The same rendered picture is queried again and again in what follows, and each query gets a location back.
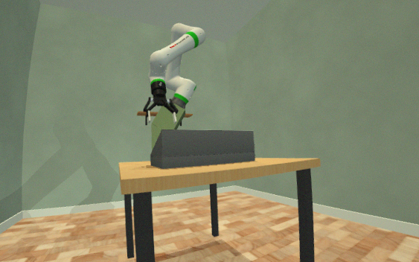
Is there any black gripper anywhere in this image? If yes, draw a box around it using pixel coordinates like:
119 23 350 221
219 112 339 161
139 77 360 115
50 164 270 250
143 89 179 124

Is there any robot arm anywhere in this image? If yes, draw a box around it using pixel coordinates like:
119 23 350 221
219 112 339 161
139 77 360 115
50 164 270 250
148 23 205 109

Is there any grey switch console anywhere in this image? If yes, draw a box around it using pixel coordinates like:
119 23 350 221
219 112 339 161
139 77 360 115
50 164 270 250
150 130 255 169

